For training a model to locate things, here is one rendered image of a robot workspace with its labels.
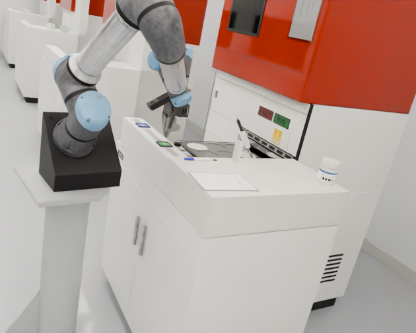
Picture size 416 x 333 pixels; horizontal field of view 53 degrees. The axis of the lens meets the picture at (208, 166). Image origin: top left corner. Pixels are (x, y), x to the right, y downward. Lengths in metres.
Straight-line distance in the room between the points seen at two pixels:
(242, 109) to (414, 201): 1.59
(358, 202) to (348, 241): 0.25
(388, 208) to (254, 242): 2.08
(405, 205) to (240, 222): 2.11
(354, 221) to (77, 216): 1.49
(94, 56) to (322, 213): 0.98
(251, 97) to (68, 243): 1.16
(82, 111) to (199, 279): 0.67
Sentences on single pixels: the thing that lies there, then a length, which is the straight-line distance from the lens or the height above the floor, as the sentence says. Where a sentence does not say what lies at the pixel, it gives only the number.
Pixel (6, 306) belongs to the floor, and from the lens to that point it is 2.33.
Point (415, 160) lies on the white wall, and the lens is 3.31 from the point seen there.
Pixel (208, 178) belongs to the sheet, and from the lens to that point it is 1.43.
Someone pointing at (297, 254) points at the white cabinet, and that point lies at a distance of 1.67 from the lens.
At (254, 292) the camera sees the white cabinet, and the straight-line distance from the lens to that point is 1.64.
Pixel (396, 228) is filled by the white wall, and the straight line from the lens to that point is 3.42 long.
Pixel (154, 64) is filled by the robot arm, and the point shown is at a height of 1.29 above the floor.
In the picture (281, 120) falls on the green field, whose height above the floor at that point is 1.10.
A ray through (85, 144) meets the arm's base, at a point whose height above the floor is 0.99.
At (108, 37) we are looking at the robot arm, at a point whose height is 1.37.
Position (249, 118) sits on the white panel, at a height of 1.04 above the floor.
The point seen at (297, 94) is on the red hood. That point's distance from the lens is 1.86.
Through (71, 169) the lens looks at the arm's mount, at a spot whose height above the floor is 0.90.
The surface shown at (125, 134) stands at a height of 0.89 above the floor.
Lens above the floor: 1.47
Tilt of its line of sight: 19 degrees down
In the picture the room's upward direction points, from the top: 12 degrees clockwise
